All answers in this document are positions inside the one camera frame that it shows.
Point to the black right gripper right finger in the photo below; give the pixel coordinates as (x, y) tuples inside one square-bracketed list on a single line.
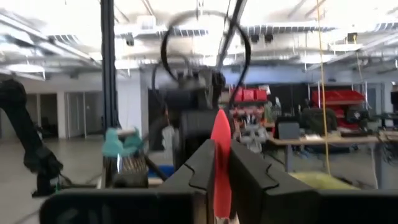
[(255, 186)]

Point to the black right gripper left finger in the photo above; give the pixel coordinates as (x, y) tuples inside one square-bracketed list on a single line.
[(202, 174)]

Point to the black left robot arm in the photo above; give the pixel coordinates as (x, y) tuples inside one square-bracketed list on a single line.
[(192, 99)]

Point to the black background robot arm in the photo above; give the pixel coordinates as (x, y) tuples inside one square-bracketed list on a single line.
[(18, 118)]

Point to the red storage bins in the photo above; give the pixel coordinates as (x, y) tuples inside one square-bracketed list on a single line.
[(339, 97), (248, 95)]

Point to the grey background box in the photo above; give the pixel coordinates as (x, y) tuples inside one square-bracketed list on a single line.
[(289, 130)]

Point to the wooden background desk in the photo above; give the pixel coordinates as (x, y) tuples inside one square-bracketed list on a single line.
[(311, 140)]

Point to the teal framed metal grater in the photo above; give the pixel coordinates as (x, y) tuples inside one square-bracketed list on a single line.
[(121, 146)]

